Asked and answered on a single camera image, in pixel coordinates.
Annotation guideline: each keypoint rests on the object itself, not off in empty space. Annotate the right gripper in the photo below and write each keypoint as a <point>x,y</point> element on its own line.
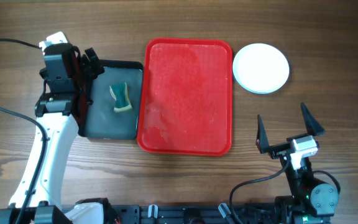
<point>276,152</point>

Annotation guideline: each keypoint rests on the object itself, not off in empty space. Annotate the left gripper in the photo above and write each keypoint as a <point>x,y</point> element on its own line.
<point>91,68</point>

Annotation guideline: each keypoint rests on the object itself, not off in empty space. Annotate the green and yellow sponge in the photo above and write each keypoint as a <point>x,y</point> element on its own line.
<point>120,94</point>

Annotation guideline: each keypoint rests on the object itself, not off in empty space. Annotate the white round plate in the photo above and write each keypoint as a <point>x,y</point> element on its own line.
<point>260,68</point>

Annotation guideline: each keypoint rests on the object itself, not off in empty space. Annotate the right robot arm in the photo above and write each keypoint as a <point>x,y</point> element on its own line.
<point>314,194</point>

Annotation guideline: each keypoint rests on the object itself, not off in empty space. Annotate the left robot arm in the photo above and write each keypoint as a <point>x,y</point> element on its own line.
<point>60,113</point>

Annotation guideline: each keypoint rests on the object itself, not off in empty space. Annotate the black rectangular tray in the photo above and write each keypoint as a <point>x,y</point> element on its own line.
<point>102,122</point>

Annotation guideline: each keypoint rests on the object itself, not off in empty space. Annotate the red plastic tray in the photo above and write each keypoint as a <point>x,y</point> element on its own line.
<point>186,100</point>

